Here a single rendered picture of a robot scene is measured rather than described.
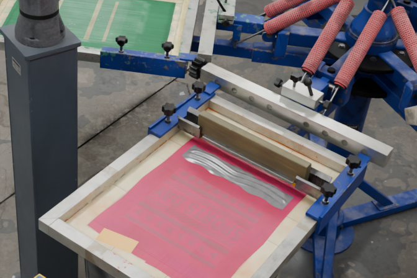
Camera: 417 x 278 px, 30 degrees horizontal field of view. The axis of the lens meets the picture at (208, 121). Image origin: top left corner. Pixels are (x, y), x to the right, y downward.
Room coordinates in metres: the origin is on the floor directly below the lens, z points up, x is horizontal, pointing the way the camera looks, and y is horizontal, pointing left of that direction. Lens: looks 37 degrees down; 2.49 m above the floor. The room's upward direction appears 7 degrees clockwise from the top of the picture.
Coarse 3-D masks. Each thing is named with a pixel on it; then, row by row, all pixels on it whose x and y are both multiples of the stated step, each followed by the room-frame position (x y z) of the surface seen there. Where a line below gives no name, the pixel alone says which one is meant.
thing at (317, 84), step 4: (312, 80) 2.19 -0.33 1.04; (316, 80) 2.19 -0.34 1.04; (320, 80) 2.19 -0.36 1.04; (312, 84) 2.16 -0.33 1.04; (316, 84) 2.16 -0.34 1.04; (320, 84) 2.17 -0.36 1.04; (324, 84) 2.17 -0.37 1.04; (328, 84) 2.18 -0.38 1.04; (316, 88) 2.14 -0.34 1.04; (320, 88) 2.14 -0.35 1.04; (324, 88) 2.15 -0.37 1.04; (324, 92) 2.16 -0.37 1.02; (324, 96) 2.16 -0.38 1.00; (292, 100) 2.06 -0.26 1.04; (300, 104) 2.04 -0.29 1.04; (308, 108) 2.06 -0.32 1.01
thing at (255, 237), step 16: (256, 176) 1.76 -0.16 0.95; (272, 176) 1.77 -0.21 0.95; (240, 192) 1.68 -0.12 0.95; (288, 192) 1.71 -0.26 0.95; (256, 208) 1.62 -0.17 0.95; (272, 208) 1.63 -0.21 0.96; (288, 208) 1.64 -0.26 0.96; (256, 224) 1.56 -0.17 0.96; (272, 224) 1.57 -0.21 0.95; (240, 240) 1.49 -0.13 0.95; (256, 240) 1.50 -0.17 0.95; (160, 256) 1.40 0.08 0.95; (176, 256) 1.40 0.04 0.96; (240, 256) 1.43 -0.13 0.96; (176, 272) 1.35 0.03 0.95; (192, 272) 1.35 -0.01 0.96; (208, 272) 1.36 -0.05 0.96; (224, 272) 1.37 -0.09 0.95
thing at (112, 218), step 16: (192, 144) 1.87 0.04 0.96; (208, 144) 1.88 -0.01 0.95; (176, 160) 1.79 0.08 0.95; (224, 160) 1.82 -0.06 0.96; (240, 160) 1.83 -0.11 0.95; (144, 176) 1.70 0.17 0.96; (160, 176) 1.71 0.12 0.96; (208, 176) 1.73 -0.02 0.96; (128, 192) 1.62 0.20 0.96; (144, 192) 1.63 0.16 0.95; (112, 208) 1.55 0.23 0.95; (128, 208) 1.56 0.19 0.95; (96, 224) 1.48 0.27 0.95; (112, 224) 1.49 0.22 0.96; (128, 224) 1.50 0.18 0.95; (144, 240) 1.45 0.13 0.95; (160, 240) 1.45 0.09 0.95; (144, 256) 1.39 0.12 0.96
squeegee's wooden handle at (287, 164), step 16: (208, 112) 1.91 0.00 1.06; (208, 128) 1.87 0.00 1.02; (224, 128) 1.85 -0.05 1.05; (240, 128) 1.85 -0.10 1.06; (224, 144) 1.84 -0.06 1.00; (240, 144) 1.82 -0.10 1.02; (256, 144) 1.79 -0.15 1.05; (272, 144) 1.79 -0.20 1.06; (256, 160) 1.79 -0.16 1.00; (272, 160) 1.76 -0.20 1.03; (288, 160) 1.74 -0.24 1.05; (304, 160) 1.74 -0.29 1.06; (288, 176) 1.73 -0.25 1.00; (304, 176) 1.71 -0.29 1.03
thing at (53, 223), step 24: (216, 96) 2.09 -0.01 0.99; (240, 120) 2.01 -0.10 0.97; (264, 120) 2.00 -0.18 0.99; (144, 144) 1.80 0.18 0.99; (288, 144) 1.92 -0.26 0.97; (312, 144) 1.91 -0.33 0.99; (120, 168) 1.68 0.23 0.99; (336, 168) 1.83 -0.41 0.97; (96, 192) 1.59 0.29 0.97; (48, 216) 1.46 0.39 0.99; (72, 216) 1.50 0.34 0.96; (72, 240) 1.38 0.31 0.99; (288, 240) 1.48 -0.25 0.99; (96, 264) 1.34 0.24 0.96; (120, 264) 1.32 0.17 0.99; (264, 264) 1.38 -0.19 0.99
